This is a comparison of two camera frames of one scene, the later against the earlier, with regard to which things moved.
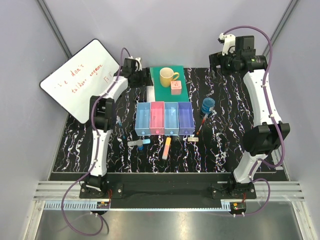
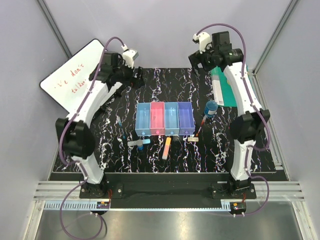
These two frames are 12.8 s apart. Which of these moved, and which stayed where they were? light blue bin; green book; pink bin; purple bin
Moved: green book
Stayed: light blue bin; purple bin; pink bin
